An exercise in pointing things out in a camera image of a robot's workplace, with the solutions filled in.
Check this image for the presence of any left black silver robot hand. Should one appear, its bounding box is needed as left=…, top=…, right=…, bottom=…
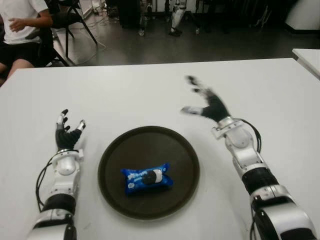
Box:
left=54, top=108, right=87, bottom=152

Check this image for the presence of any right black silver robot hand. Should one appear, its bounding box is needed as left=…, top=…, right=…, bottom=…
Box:
left=180, top=75, right=232, bottom=124

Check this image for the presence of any blue Oreo cookie packet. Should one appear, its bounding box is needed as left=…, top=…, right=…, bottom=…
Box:
left=120, top=162, right=175, bottom=198

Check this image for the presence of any round dark brown tray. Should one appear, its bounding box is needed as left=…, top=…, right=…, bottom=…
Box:
left=97, top=125, right=201, bottom=221

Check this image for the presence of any black office chair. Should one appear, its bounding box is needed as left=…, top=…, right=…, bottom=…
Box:
left=24, top=27, right=70, bottom=68

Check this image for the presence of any white humanoid robot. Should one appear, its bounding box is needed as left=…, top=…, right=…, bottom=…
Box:
left=168, top=0, right=187, bottom=37

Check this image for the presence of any white side table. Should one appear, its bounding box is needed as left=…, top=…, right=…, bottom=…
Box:
left=291, top=48, right=320, bottom=81

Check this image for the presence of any black folding chair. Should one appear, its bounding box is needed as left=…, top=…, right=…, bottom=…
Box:
left=59, top=0, right=98, bottom=60

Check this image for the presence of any black equipment case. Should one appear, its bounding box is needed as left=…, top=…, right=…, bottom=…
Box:
left=118, top=0, right=142, bottom=29

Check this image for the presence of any seated person in white shirt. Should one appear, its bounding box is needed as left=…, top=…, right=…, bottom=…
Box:
left=0, top=0, right=55, bottom=81

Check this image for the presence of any white display cabinet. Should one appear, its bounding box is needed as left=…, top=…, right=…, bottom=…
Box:
left=79, top=0, right=95, bottom=16

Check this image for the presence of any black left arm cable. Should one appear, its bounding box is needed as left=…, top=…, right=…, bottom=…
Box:
left=35, top=159, right=56, bottom=213

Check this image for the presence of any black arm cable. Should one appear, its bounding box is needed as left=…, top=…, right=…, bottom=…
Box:
left=241, top=118, right=263, bottom=153
left=35, top=159, right=56, bottom=213

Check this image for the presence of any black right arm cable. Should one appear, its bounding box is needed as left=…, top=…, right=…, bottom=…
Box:
left=241, top=118, right=263, bottom=153

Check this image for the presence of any white floor cable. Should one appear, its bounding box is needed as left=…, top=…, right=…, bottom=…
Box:
left=72, top=14, right=107, bottom=66

